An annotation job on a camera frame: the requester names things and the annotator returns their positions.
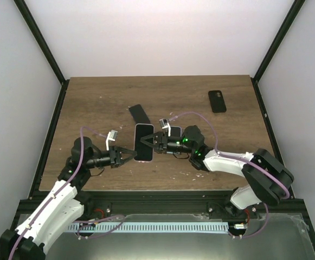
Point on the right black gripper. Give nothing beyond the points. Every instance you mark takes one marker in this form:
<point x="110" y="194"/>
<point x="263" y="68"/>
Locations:
<point x="162" y="143"/>

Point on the black aluminium frame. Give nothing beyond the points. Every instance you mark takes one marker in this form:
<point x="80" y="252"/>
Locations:
<point x="158" y="201"/>

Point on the black phone case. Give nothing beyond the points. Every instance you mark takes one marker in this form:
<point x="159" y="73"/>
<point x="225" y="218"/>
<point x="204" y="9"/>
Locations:
<point x="217" y="102"/>

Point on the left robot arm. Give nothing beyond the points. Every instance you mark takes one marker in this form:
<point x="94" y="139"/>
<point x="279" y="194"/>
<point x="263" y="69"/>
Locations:
<point x="64" y="204"/>

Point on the clear magsafe phone case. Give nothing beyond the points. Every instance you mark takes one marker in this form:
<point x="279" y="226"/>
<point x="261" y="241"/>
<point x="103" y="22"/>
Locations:
<point x="151" y="159"/>

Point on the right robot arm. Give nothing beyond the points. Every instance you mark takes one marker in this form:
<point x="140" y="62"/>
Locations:
<point x="268" y="179"/>

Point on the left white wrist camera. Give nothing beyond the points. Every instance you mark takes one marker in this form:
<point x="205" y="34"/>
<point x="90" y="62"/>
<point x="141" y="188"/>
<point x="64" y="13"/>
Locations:
<point x="111" y="137"/>

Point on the blue-edged black phone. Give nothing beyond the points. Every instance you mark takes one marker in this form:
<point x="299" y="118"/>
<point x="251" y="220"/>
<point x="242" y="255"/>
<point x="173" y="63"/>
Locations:
<point x="139" y="115"/>

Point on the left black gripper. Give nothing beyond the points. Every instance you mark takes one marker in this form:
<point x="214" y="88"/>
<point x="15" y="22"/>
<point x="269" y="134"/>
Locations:
<point x="119" y="162"/>

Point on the light blue slotted cable duct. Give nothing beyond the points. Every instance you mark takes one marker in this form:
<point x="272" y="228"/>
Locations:
<point x="153" y="227"/>

